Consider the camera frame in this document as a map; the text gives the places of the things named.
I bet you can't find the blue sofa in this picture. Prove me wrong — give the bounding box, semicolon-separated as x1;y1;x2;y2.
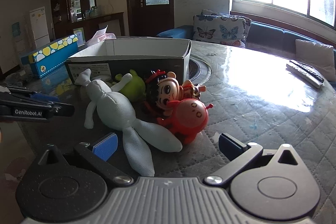
157;20;336;56

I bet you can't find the green white sign card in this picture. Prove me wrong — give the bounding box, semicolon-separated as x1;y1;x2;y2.
73;27;85;46

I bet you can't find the white fridge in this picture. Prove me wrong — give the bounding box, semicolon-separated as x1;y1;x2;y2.
28;6;51;48

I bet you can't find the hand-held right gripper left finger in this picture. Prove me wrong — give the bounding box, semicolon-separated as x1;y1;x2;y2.
37;133;133;185

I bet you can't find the black and silver remote control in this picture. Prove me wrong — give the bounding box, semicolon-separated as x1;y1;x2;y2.
286;59;325;89

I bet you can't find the black cardboard box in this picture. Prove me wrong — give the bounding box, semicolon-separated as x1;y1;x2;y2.
64;38;192;86

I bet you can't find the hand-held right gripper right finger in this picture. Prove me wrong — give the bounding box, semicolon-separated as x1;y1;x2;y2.
204;133;305;186

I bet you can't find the red round toy figure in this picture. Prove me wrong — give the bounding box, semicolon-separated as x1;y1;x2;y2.
157;98;214;145

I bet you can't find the round black hotplate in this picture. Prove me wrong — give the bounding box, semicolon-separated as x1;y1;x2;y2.
188;57;212;83

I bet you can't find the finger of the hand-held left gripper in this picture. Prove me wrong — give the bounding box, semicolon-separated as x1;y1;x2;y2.
50;102;75;118
0;85;60;105

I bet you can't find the pink tissue pack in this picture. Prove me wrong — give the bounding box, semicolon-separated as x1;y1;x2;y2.
86;25;116;45

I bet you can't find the black-haired doll figure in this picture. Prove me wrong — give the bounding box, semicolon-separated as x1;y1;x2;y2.
143;70;208;118

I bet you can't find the white plush doll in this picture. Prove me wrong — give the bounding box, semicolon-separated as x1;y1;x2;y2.
75;69;183;177

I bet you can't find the butterfly print pillow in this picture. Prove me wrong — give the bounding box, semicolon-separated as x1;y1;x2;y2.
193;15;248;47
201;9;252;30

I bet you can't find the light blue water jug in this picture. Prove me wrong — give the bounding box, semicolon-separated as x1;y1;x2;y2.
12;22;22;39

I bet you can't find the green alien toy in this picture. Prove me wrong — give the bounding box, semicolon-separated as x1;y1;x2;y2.
109;69;147;102

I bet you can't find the beige cushion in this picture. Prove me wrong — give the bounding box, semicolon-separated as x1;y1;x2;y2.
295;39;336;75

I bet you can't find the blue dotted box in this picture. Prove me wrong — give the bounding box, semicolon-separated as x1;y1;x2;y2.
20;34;79;79

